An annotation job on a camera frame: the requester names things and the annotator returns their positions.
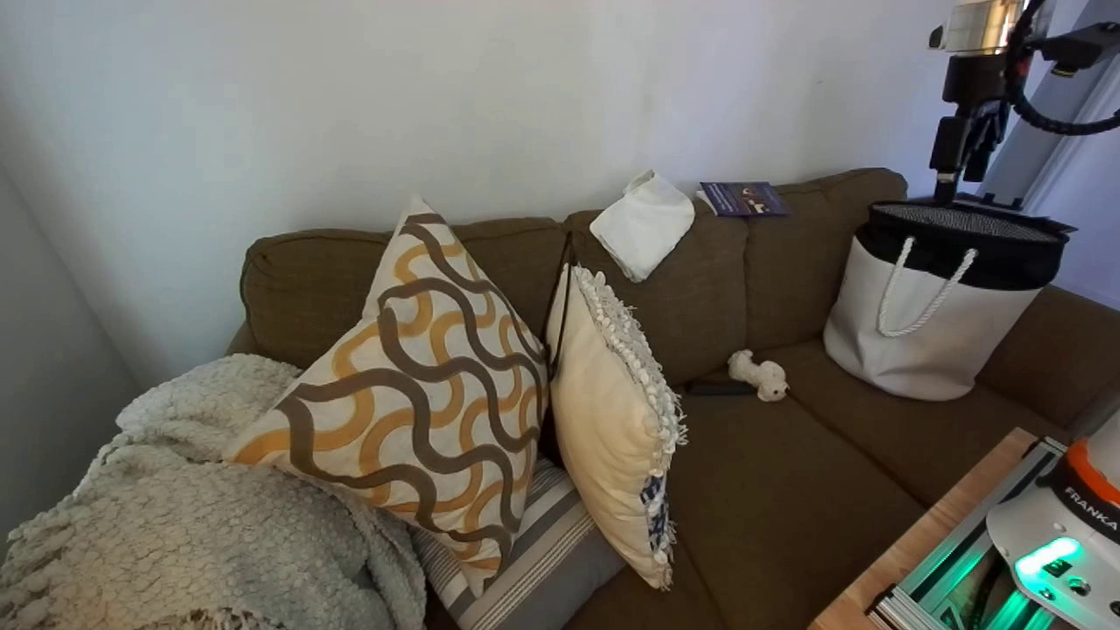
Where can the wavy patterned throw pillow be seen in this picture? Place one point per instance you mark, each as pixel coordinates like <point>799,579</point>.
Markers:
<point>430,408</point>

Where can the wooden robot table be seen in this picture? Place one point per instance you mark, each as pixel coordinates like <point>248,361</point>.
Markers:
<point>964,502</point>

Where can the white black tote bag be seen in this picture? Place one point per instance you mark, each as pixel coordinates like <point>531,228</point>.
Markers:
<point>928,293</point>

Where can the small white plush toy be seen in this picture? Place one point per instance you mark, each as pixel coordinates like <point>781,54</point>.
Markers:
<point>766,377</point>

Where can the cream knitted blanket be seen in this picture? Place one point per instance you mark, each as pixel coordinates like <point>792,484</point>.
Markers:
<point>165,533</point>

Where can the black remote control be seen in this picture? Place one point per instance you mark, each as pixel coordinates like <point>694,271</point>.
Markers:
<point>716,386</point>

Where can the white cloth on backrest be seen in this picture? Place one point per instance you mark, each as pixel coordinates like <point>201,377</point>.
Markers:
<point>643,227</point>

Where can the striped grey pillow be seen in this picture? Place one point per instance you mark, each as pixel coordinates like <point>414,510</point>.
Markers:
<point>554,569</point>

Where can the purple book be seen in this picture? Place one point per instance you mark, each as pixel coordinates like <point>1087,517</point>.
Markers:
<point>745,202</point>

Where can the brown fabric couch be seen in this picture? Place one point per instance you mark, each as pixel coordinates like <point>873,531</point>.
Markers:
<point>781,505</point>

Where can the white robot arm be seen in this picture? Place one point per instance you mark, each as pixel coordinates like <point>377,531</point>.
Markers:
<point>1062,538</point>

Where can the camera stand with cables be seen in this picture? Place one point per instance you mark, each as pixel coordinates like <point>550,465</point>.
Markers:
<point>989,52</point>

